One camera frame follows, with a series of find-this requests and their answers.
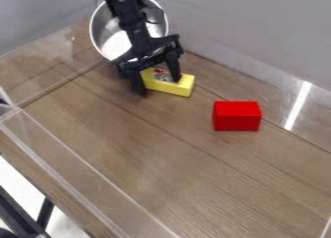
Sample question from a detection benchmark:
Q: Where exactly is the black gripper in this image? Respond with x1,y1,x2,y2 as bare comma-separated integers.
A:
115,20,185,95

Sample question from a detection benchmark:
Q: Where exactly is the clear acrylic front barrier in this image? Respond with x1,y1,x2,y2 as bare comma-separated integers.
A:
0,87,181,238

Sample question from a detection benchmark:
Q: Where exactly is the yellow butter block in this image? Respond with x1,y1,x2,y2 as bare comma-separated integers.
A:
142,68,195,98

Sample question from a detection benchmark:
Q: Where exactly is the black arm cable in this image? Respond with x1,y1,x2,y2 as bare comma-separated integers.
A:
144,4,169,26

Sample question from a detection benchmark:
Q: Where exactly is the black table leg frame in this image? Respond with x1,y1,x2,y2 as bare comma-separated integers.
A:
0,187,55,238

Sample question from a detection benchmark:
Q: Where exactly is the silver steel pot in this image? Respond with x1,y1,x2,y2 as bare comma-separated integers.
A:
90,0,170,63

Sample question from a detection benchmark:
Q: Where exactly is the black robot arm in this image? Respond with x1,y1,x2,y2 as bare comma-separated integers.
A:
90,0,185,95

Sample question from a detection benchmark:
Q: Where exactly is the red rectangular block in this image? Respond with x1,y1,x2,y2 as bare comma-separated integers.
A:
213,101,263,132

